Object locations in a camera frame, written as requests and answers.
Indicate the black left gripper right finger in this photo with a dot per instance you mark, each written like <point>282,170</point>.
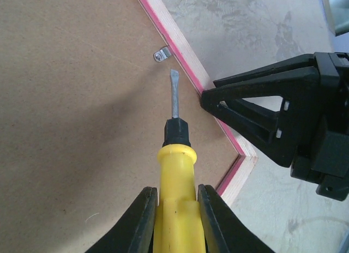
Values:
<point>223,231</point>

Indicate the pink wooden photo frame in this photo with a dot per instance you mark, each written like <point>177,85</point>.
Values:
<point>83,109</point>

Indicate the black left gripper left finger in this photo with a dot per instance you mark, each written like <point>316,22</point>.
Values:
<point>133,232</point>

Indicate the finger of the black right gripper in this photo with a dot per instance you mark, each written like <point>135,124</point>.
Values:
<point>301,61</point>

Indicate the aluminium corner post right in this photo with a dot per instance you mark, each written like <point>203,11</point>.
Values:
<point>336,14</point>

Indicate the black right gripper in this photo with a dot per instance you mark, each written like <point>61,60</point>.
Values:
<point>312,120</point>

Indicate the yellow handled screwdriver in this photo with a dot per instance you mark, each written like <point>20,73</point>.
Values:
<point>178,225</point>

